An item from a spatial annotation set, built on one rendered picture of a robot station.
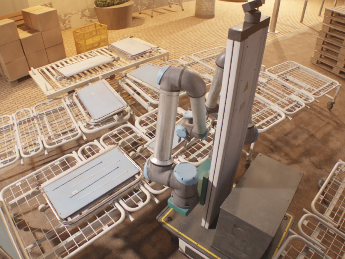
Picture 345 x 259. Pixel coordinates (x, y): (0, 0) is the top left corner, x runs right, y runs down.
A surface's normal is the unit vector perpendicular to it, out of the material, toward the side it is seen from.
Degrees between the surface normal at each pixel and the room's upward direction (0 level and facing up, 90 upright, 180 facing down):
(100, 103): 7
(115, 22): 101
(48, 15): 90
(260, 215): 0
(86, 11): 90
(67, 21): 90
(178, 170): 5
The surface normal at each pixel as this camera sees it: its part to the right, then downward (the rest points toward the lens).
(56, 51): 0.76, 0.41
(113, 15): 0.18, 0.76
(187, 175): 0.08, -0.75
